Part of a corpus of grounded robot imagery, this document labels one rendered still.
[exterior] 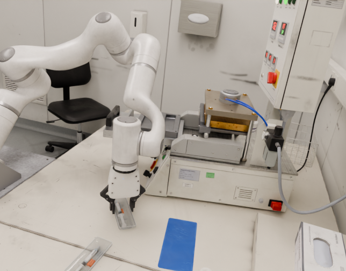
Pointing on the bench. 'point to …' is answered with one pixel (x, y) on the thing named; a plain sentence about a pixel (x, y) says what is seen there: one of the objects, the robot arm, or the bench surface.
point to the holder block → (171, 121)
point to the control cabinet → (296, 62)
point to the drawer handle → (112, 115)
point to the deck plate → (286, 166)
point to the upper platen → (228, 125)
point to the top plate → (230, 105)
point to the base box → (221, 184)
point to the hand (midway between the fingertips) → (122, 206)
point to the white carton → (319, 249)
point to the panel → (157, 166)
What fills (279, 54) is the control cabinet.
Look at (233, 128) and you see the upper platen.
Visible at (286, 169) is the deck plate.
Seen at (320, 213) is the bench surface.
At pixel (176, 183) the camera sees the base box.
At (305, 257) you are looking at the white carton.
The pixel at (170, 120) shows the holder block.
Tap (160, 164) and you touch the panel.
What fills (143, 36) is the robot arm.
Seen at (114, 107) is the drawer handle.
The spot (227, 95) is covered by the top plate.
